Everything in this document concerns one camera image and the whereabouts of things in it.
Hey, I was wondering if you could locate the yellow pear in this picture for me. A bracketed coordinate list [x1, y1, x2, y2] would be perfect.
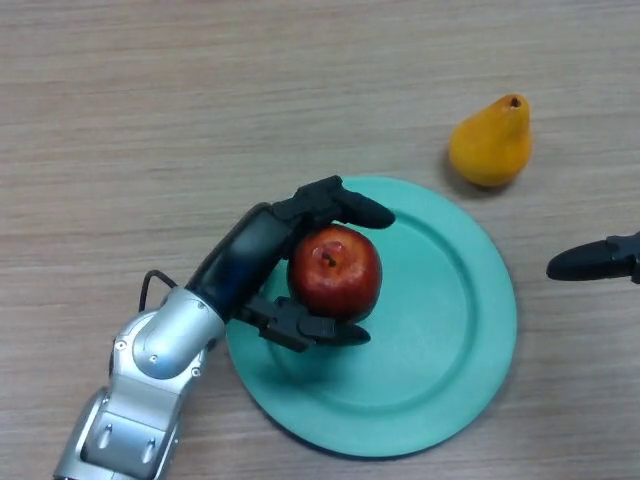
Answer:
[448, 93, 533, 189]

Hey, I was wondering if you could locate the green round plate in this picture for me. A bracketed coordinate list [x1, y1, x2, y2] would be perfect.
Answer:
[225, 174, 518, 459]

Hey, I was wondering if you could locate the red apple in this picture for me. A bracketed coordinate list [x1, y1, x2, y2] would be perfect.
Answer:
[287, 224, 384, 324]

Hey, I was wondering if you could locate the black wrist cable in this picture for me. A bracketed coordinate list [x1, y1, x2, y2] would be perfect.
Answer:
[138, 269, 179, 314]

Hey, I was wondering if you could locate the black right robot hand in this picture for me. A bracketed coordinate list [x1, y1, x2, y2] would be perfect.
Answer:
[545, 230, 640, 285]

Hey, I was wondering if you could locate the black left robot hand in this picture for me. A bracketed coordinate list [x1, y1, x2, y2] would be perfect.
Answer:
[184, 175, 397, 354]

